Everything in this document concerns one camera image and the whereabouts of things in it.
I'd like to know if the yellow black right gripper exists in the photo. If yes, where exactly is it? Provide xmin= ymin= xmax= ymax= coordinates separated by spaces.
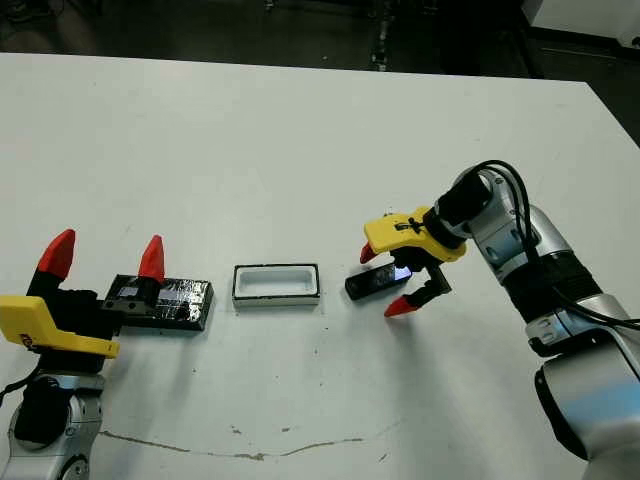
xmin=360 ymin=205 xmax=469 ymax=319

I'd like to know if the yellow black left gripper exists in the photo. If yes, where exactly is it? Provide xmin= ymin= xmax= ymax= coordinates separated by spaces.
xmin=0 ymin=228 xmax=166 ymax=375

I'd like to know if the black phone-like camera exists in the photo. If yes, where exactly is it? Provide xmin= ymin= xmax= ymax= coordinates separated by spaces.
xmin=344 ymin=264 xmax=414 ymax=301

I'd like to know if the black shiny box lid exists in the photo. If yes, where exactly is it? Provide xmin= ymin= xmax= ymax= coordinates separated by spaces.
xmin=107 ymin=273 xmax=216 ymax=335

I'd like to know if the white cabinet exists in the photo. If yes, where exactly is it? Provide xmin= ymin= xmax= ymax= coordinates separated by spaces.
xmin=524 ymin=0 xmax=640 ymax=49

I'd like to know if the white camera box base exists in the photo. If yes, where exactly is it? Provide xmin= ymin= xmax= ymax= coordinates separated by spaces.
xmin=232 ymin=263 xmax=321 ymax=314

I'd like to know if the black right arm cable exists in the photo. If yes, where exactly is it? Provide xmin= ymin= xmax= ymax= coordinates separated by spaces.
xmin=474 ymin=159 xmax=640 ymax=331

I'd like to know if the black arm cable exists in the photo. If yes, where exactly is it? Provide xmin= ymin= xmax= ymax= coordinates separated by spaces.
xmin=474 ymin=159 xmax=640 ymax=331
xmin=0 ymin=374 xmax=41 ymax=401

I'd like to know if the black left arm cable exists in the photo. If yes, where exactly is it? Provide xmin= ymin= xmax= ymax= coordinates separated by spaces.
xmin=0 ymin=374 xmax=41 ymax=401

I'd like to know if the metal post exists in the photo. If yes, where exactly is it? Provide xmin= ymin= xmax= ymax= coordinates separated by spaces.
xmin=372 ymin=17 xmax=394 ymax=71

